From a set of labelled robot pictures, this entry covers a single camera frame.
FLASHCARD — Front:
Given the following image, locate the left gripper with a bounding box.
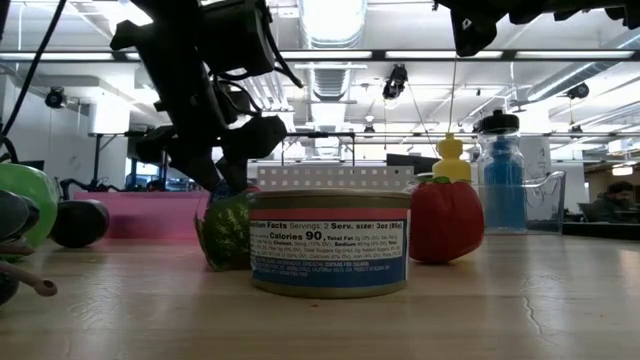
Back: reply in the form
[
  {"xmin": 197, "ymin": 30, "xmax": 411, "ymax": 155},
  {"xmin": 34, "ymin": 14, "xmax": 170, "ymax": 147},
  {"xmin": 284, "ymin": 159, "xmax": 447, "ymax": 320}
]
[{"xmin": 134, "ymin": 89, "xmax": 289, "ymax": 194}]

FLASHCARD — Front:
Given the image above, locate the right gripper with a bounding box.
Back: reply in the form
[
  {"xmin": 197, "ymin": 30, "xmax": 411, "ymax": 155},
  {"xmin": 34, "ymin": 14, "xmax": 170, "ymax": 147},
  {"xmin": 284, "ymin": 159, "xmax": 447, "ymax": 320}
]
[{"xmin": 449, "ymin": 0, "xmax": 506, "ymax": 58}]

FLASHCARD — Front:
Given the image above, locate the yellow plastic bottle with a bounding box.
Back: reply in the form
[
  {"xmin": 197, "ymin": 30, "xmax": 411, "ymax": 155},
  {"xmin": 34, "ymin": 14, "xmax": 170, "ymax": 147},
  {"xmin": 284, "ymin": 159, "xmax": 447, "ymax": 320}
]
[{"xmin": 432, "ymin": 132, "xmax": 474, "ymax": 184}]

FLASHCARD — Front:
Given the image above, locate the red toy strawberry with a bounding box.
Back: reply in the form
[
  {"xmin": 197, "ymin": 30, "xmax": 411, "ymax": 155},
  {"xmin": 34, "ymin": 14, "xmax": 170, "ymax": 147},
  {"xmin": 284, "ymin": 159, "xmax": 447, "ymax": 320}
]
[{"xmin": 408, "ymin": 172, "xmax": 485, "ymax": 265}]

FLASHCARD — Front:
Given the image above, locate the pink plastic bin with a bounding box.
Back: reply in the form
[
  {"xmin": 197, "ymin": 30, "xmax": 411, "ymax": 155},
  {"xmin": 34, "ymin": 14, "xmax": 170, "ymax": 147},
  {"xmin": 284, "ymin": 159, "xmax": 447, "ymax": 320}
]
[{"xmin": 72, "ymin": 190, "xmax": 214, "ymax": 241}]

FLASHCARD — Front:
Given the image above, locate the white perforated basket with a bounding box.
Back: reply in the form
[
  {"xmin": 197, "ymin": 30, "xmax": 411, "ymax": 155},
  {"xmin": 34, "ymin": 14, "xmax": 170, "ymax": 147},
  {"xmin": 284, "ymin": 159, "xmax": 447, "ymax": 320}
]
[{"xmin": 256, "ymin": 164, "xmax": 416, "ymax": 192}]

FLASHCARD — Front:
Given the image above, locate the dark purple toy plum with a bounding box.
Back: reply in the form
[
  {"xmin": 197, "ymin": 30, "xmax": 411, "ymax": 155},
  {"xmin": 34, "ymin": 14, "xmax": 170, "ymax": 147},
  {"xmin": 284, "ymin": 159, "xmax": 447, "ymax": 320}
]
[{"xmin": 48, "ymin": 198, "xmax": 111, "ymax": 250}]

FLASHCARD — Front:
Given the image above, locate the black distant monitor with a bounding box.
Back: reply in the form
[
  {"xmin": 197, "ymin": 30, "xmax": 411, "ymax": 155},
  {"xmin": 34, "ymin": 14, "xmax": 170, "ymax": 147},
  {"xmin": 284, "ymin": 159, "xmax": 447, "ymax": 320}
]
[{"xmin": 385, "ymin": 153, "xmax": 441, "ymax": 176}]

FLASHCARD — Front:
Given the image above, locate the gold-top blue-label tin can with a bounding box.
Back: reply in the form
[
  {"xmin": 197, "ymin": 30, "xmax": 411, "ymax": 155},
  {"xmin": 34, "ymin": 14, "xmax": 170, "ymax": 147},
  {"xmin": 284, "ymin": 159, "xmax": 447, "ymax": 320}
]
[{"xmin": 247, "ymin": 188, "xmax": 413, "ymax": 300}]

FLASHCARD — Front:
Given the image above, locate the blue plastic bottle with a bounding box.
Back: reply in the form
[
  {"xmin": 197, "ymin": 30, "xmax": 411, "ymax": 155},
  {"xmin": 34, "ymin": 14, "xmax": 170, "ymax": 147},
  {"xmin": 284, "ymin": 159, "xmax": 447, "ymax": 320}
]
[{"xmin": 483, "ymin": 137, "xmax": 525, "ymax": 231}]

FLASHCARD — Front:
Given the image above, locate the green toy apple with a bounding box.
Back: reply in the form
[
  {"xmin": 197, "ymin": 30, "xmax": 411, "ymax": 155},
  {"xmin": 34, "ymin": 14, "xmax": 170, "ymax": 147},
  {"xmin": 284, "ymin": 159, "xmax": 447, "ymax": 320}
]
[{"xmin": 0, "ymin": 163, "xmax": 59, "ymax": 264}]

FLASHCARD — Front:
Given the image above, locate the clear plastic bin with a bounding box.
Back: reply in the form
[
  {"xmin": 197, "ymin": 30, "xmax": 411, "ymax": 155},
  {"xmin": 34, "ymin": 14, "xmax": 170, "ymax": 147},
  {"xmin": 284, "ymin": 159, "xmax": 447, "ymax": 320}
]
[{"xmin": 409, "ymin": 169, "xmax": 568, "ymax": 236}]

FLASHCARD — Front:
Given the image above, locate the person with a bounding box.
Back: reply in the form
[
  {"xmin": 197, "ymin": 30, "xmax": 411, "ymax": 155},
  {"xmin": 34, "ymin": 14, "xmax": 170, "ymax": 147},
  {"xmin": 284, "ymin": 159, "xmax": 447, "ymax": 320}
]
[{"xmin": 579, "ymin": 179, "xmax": 640, "ymax": 224}]

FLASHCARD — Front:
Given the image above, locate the silver ceiling air duct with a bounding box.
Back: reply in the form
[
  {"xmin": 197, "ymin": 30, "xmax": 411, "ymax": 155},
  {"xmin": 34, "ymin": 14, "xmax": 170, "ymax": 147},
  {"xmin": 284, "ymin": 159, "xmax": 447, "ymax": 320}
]
[{"xmin": 298, "ymin": 0, "xmax": 369, "ymax": 50}]

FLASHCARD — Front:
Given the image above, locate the black hanging cable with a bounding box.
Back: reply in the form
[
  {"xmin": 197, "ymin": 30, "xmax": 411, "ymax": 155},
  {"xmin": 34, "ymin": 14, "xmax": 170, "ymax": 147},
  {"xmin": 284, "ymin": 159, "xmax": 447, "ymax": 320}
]
[{"xmin": 0, "ymin": 0, "xmax": 69, "ymax": 151}]

